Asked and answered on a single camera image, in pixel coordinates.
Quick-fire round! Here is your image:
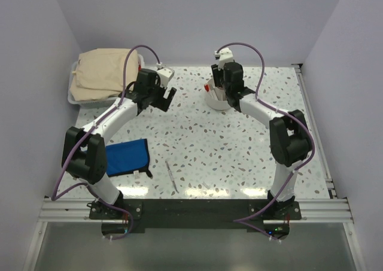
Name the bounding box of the thin metal craft knife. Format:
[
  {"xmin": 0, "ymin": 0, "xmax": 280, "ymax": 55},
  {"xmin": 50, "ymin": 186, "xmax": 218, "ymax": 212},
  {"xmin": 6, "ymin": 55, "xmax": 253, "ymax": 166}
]
[{"xmin": 165, "ymin": 160, "xmax": 179, "ymax": 193}]

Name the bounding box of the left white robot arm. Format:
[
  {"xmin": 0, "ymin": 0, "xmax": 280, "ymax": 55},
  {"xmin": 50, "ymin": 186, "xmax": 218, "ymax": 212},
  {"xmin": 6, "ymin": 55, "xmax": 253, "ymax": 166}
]
[{"xmin": 62, "ymin": 68, "xmax": 177, "ymax": 218}]

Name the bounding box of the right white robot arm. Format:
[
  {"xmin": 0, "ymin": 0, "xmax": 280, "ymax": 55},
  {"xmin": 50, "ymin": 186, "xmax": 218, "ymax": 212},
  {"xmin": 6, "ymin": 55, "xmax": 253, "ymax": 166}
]
[{"xmin": 211, "ymin": 62, "xmax": 314, "ymax": 219}]

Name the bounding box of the round white divided organizer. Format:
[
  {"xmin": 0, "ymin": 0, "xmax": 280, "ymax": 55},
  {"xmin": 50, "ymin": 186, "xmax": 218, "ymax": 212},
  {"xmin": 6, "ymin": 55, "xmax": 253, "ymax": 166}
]
[{"xmin": 204, "ymin": 78, "xmax": 231, "ymax": 111}]

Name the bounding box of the white plastic basket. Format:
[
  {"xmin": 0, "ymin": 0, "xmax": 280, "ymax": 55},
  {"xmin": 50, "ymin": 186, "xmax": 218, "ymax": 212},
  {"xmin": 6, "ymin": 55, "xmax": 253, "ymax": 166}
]
[{"xmin": 67, "ymin": 54, "xmax": 147, "ymax": 109}]

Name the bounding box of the beige folded cloth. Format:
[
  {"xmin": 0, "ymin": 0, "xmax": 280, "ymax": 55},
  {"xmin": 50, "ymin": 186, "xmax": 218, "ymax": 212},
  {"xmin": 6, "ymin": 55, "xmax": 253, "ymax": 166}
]
[{"xmin": 69, "ymin": 48, "xmax": 139, "ymax": 101}]

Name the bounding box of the blue fabric pouch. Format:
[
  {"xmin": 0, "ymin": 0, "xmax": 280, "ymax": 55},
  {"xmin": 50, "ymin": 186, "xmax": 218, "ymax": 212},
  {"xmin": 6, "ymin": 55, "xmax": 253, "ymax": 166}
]
[{"xmin": 106, "ymin": 139, "xmax": 153, "ymax": 178}]

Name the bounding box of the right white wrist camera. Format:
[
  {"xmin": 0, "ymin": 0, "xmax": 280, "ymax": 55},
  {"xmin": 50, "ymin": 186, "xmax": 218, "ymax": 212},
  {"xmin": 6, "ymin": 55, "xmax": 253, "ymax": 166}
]
[{"xmin": 214, "ymin": 47, "xmax": 234, "ymax": 70}]

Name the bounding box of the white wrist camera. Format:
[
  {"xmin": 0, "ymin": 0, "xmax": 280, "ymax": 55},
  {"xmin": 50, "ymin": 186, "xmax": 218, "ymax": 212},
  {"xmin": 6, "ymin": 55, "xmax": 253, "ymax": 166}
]
[
  {"xmin": 214, "ymin": 47, "xmax": 234, "ymax": 70},
  {"xmin": 156, "ymin": 68, "xmax": 175, "ymax": 88}
]

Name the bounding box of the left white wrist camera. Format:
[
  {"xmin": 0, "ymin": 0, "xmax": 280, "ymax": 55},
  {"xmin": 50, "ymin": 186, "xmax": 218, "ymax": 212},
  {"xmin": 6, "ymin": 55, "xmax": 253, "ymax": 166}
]
[{"xmin": 156, "ymin": 68, "xmax": 175, "ymax": 88}]

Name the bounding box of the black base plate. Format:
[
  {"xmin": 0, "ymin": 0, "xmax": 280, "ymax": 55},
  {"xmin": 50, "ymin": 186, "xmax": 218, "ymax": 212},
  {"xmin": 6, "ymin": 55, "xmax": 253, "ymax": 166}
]
[{"xmin": 87, "ymin": 199, "xmax": 302, "ymax": 235}]

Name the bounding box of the aluminium frame rail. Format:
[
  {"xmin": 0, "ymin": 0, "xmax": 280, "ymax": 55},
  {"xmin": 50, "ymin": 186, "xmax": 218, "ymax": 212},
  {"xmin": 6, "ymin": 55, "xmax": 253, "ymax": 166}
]
[{"xmin": 38, "ymin": 199, "xmax": 353, "ymax": 223}]

